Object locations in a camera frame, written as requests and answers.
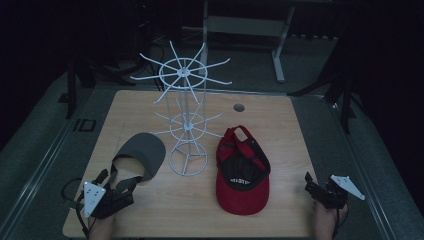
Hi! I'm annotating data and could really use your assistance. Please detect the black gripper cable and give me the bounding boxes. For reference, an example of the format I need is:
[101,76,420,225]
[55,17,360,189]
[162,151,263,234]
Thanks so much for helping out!
[334,203,350,236]
[60,178,92,238]

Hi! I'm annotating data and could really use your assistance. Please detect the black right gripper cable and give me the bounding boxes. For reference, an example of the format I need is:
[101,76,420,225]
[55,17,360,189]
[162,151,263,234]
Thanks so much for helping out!
[334,203,350,236]

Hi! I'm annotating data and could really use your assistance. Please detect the black floor cables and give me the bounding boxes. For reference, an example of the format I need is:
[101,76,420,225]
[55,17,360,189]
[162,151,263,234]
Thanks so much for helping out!
[96,36,168,92]

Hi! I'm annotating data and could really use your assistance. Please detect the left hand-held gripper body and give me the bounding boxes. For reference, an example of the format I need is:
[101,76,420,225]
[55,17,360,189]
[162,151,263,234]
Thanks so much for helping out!
[75,181,135,220]

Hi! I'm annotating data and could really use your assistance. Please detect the person's right hand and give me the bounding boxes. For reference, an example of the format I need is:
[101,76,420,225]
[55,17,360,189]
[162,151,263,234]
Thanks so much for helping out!
[312,201,350,240]

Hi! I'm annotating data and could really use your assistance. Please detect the white wire hat rack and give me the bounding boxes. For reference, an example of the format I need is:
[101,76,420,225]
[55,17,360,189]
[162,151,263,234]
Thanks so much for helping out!
[129,40,233,177]

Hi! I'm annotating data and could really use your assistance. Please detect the grey metal desk frame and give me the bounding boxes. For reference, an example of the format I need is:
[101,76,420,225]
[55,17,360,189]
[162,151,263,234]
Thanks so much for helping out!
[181,0,298,84]

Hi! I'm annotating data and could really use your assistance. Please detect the red baseball cap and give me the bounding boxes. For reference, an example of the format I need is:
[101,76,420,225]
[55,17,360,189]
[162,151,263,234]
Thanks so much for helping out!
[215,125,272,216]

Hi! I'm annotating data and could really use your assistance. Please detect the person's left hand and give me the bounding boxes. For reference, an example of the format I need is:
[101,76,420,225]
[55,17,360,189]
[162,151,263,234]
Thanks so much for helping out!
[88,215,116,240]

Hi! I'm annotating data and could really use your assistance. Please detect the grey visor cap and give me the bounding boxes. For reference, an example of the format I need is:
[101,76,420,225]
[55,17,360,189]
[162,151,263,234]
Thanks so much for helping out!
[109,132,167,188]

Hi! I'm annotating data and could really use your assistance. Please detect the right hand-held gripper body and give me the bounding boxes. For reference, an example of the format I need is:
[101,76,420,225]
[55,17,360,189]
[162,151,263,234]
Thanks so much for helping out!
[314,174,366,211]

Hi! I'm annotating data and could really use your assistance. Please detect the black stand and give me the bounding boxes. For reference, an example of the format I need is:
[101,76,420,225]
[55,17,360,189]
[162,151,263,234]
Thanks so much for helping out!
[288,33,365,135]
[58,59,98,120]

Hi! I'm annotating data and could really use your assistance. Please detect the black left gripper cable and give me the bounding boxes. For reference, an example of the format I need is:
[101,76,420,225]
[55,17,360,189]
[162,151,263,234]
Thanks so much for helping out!
[60,178,92,238]

